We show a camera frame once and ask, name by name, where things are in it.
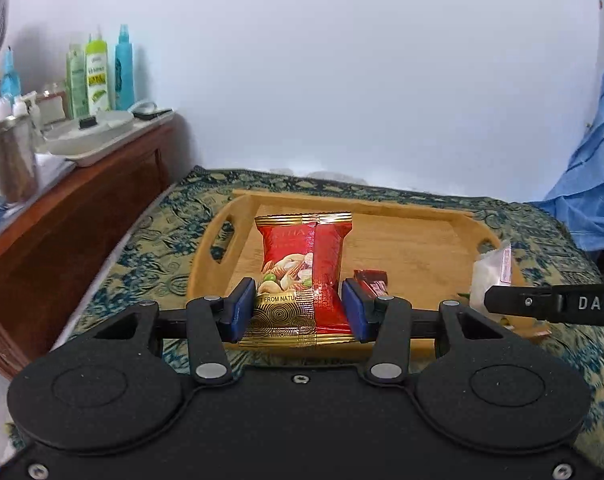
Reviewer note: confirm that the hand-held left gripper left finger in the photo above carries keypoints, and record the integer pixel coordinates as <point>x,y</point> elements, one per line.
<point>243,310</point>

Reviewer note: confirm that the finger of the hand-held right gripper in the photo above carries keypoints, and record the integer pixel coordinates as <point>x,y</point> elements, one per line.
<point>551,305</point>

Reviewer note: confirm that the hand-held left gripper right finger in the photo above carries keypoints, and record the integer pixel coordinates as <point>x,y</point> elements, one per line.
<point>354,310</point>

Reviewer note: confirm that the white snack packet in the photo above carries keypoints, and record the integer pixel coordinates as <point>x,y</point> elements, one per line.
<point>489,272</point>

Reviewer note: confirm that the red mixed nut packet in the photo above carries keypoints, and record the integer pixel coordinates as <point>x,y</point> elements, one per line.
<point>302,255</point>

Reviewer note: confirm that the wooden tray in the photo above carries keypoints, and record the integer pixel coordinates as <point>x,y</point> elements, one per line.
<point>411,255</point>

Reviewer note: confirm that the red chocolate bar packet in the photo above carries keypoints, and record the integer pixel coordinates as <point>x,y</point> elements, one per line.
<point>374,280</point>

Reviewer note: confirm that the patterned blanket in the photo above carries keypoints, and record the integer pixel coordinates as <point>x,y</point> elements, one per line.
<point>157,240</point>

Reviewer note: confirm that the blue striped cloth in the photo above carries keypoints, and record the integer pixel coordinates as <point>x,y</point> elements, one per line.
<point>594,175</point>

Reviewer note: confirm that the wooden cabinet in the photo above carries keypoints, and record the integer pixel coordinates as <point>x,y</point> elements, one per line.
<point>67,240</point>

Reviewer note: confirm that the black phone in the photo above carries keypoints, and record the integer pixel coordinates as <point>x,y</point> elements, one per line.
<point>152,112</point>

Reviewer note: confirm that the stack of papers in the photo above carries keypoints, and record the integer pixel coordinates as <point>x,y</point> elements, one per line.
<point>54,166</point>

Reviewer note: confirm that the teal spray bottle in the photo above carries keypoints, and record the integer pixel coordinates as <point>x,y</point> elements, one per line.
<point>124,75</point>

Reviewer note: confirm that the yellow-green bottle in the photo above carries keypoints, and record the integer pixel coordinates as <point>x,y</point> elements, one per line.
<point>97,80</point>

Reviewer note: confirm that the red-lid jar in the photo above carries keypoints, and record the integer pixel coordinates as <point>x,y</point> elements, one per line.
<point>53,105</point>

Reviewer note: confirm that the metal cup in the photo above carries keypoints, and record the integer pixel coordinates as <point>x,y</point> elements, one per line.
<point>7,160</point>

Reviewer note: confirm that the pale green bottle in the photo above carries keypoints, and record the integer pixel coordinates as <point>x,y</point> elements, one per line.
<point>76,85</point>

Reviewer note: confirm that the white pump bottle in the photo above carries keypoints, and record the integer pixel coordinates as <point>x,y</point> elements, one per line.
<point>33,110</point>

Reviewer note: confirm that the blue bottle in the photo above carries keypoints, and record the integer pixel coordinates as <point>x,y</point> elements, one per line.
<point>10,77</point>

